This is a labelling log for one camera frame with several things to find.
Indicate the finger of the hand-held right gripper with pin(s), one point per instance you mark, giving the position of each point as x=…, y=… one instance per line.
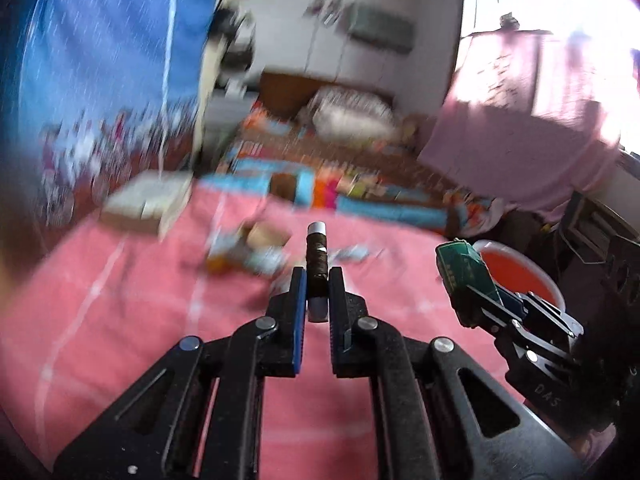
x=505, y=337
x=540, y=312

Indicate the brown paper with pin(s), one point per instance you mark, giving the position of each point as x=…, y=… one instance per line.
x=265, y=235

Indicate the green cardboard box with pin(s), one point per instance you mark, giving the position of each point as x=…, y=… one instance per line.
x=465, y=270

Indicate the red plastic basin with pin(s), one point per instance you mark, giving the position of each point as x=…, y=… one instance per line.
x=520, y=270

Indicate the dark metal frame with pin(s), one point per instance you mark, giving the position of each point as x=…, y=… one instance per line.
x=590, y=230

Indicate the grey air conditioner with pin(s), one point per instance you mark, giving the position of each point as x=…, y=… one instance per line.
x=382, y=27

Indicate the grey foam block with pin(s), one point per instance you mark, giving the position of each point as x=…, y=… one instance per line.
x=145, y=200

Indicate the brown thread spool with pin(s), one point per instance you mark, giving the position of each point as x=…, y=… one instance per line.
x=316, y=260

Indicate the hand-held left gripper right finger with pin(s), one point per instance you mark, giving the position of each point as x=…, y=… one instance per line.
x=336, y=310

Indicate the pink curtain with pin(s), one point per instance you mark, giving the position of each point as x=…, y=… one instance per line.
x=525, y=110

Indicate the patterned pillow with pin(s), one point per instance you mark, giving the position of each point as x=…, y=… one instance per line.
x=350, y=112

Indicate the pink bedspread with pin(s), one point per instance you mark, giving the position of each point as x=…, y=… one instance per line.
x=125, y=310

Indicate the colourful patchwork blanket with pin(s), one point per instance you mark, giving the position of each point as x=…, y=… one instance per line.
x=380, y=200

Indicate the blue printed cloth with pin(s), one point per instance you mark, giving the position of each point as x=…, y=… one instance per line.
x=100, y=60

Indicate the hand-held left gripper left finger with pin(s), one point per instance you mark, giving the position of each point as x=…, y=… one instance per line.
x=299, y=310

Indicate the dark hanging bag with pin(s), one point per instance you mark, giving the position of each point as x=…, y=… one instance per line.
x=235, y=35

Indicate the grey nightstand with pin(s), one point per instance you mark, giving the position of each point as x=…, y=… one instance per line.
x=227, y=120

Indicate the wooden headboard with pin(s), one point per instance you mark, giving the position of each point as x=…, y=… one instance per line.
x=285, y=90

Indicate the crumpled silver wrapper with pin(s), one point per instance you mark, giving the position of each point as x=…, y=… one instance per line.
x=357, y=253
x=270, y=260

